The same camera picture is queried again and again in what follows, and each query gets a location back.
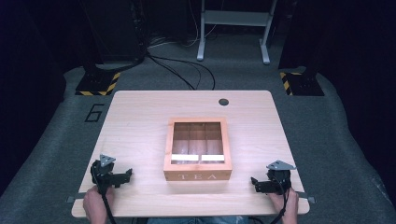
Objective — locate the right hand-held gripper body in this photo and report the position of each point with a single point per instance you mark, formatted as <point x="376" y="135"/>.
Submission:
<point x="279" y="179"/>

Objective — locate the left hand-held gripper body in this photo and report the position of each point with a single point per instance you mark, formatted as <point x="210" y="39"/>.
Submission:
<point x="104" y="175"/>

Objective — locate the wooden tea box glass lid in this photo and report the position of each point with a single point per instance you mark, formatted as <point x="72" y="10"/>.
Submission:
<point x="198" y="170"/>

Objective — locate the person's right hand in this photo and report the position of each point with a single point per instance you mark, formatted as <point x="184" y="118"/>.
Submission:
<point x="288" y="207"/>

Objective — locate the person's left hand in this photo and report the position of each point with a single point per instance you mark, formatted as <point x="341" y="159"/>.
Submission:
<point x="95" y="205"/>

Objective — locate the round dark table grommet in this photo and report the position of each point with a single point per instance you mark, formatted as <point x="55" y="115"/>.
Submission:
<point x="223" y="101"/>

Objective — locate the black stand base hazard tape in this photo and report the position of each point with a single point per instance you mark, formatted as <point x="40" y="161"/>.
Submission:
<point x="96" y="82"/>
<point x="303" y="84"/>

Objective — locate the white metal stand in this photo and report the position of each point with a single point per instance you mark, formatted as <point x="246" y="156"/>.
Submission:
<point x="236" y="18"/>

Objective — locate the grey metal table bracket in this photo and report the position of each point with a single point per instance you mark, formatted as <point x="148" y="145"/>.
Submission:
<point x="74" y="198"/>
<point x="306" y="197"/>

